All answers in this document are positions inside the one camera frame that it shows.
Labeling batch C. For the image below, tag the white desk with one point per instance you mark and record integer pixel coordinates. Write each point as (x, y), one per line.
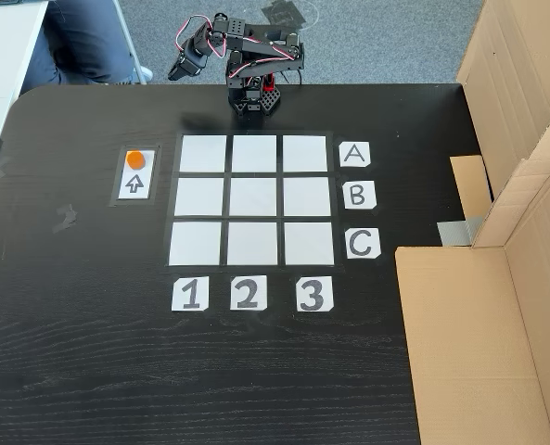
(5, 55)

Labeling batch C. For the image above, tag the clear tape scrap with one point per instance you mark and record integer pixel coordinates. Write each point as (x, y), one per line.
(2, 168)

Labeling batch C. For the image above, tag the paper sheet letter B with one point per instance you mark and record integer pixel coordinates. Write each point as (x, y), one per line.
(359, 195)

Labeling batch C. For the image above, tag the white arrow paper sheet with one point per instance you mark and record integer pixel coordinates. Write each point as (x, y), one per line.
(135, 185)

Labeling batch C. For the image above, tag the clear tape scraps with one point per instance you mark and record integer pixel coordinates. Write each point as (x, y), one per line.
(65, 218)

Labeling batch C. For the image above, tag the grey tape strip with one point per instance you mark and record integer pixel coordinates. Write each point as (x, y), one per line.
(457, 231)

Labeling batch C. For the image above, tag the paper sheet number 1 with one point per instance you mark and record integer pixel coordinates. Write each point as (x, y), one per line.
(190, 294)

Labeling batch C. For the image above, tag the paper sheet letter A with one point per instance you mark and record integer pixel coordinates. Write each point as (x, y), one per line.
(354, 154)

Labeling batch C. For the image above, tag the round orange token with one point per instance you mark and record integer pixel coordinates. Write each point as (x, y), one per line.
(136, 159)

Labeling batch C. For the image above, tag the paper sheet letter C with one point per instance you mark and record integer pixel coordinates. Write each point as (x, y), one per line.
(362, 244)

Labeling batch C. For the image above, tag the red black bar clamp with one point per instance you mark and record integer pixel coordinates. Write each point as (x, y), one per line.
(268, 82)

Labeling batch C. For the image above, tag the black floor tape patch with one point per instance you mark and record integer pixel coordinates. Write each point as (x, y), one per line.
(286, 14)

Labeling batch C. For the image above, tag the paper sheet number 3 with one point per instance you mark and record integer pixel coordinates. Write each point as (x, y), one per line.
(314, 294)

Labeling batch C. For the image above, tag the white desk leg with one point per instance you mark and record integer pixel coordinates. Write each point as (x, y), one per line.
(126, 32)

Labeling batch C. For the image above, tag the white nine-square grid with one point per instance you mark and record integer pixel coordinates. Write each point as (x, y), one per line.
(252, 199)

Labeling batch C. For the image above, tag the person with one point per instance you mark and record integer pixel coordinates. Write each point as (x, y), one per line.
(80, 37)

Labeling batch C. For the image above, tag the paper sheet number 2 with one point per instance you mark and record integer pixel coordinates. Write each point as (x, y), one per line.
(248, 293)

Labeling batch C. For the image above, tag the brown cardboard box panel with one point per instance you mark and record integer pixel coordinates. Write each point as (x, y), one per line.
(469, 347)
(520, 69)

